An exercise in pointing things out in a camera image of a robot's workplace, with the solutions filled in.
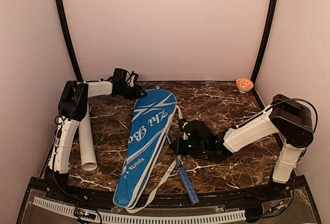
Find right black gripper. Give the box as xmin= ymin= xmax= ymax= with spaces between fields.
xmin=169 ymin=137 xmax=207 ymax=155

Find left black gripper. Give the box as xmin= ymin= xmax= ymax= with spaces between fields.
xmin=118 ymin=84 xmax=144 ymax=100

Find blue racket bag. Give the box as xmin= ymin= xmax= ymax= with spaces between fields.
xmin=113 ymin=89 xmax=182 ymax=214

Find blue badminton racket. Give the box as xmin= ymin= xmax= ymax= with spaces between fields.
xmin=164 ymin=133 xmax=200 ymax=204

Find white shuttlecock tube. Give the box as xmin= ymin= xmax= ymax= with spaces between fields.
xmin=78 ymin=105 xmax=97 ymax=171

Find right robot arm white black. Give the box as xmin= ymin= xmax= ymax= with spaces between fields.
xmin=169 ymin=94 xmax=318 ymax=200

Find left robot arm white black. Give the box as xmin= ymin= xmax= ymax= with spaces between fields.
xmin=45 ymin=68 xmax=146 ymax=201

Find orange patterned small bowl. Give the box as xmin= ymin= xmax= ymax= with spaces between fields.
xmin=236 ymin=77 xmax=254 ymax=93

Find small circuit board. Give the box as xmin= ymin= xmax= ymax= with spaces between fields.
xmin=74 ymin=208 xmax=96 ymax=220

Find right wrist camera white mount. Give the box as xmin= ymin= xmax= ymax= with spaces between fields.
xmin=179 ymin=118 xmax=191 ymax=141

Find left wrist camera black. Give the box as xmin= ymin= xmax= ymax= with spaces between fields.
xmin=126 ymin=71 xmax=139 ymax=87

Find white slotted cable duct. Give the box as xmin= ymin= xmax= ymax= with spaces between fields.
xmin=32 ymin=196 xmax=247 ymax=224

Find black front table rail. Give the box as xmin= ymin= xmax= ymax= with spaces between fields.
xmin=46 ymin=185 xmax=292 ymax=210

